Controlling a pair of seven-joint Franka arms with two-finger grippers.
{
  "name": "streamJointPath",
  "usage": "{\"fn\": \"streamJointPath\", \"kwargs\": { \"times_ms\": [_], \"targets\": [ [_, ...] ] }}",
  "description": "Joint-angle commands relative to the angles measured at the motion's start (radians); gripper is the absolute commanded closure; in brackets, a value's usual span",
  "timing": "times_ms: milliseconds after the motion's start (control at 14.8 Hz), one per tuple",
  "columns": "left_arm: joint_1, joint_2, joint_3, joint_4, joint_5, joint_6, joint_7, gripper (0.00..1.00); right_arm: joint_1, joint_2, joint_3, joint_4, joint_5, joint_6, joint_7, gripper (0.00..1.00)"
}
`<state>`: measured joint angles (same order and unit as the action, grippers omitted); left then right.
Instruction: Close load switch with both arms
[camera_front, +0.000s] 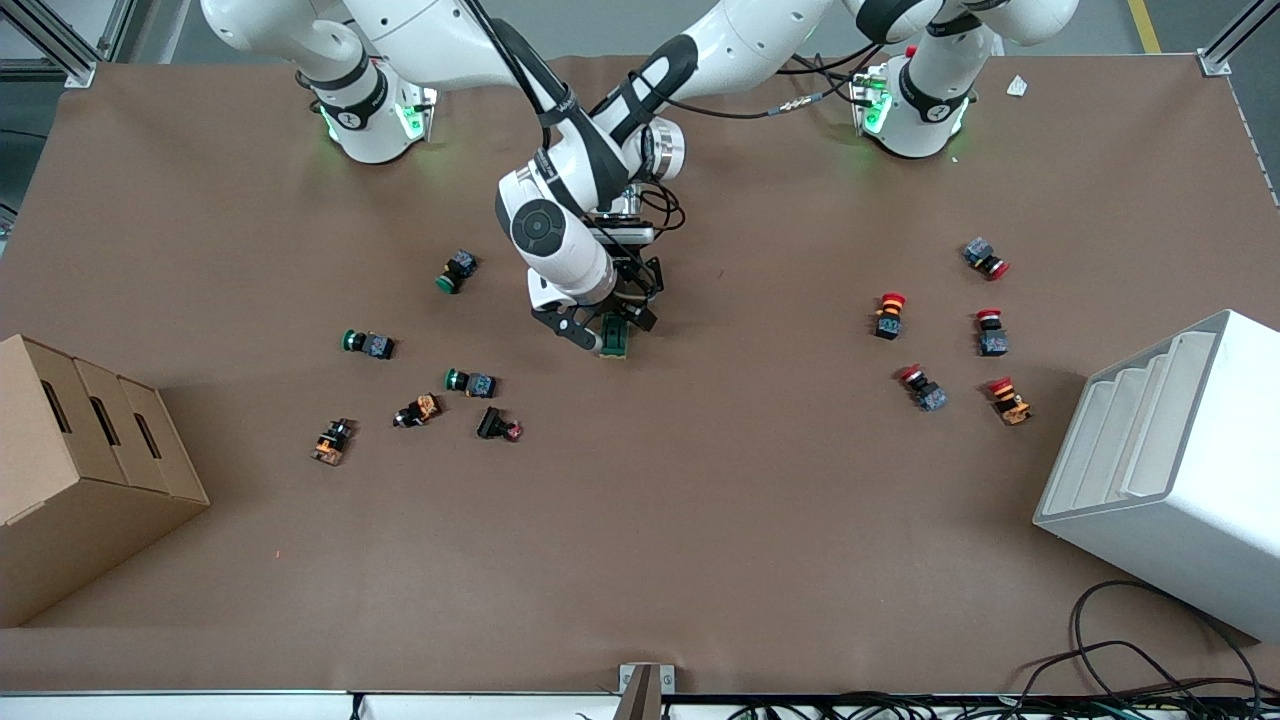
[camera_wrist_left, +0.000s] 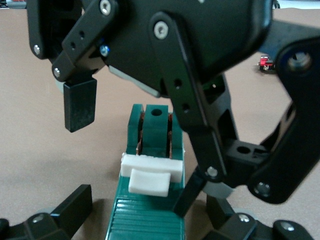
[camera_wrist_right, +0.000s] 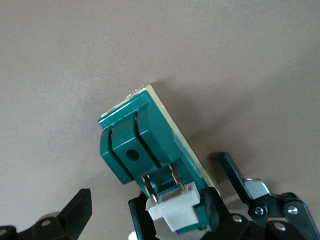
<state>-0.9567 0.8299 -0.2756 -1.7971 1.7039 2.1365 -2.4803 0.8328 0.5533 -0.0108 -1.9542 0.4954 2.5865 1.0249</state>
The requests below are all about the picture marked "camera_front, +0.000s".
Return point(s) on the green load switch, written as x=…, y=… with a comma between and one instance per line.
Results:
x=615, y=342

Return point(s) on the metal table bracket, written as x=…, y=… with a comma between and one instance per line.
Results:
x=640, y=690

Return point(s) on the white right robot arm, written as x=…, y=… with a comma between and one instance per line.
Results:
x=575, y=265

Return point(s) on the white paper scrap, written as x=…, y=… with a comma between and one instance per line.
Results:
x=1017, y=86

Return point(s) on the green mushroom pushbutton switch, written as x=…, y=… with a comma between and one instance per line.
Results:
x=482, y=384
x=460, y=265
x=378, y=346

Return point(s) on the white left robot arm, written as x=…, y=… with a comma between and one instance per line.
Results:
x=760, y=40

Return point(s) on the red pushbutton orange base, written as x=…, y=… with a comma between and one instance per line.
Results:
x=888, y=325
x=1015, y=408

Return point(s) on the aluminium frame profile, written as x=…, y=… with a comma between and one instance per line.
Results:
x=118, y=25
x=1222, y=55
x=50, y=40

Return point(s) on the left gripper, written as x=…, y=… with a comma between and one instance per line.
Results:
x=632, y=276

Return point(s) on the black square pushbutton switch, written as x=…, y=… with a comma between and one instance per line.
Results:
x=490, y=423

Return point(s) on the white stepped storage box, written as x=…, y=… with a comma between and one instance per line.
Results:
x=1180, y=520

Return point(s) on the red pushbutton blue base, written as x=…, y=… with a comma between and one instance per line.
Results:
x=932, y=397
x=978, y=250
x=993, y=343

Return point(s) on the black selector switch orange base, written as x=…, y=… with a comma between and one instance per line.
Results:
x=330, y=447
x=425, y=407

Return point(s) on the brown cardboard box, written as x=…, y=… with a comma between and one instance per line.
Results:
x=60, y=540

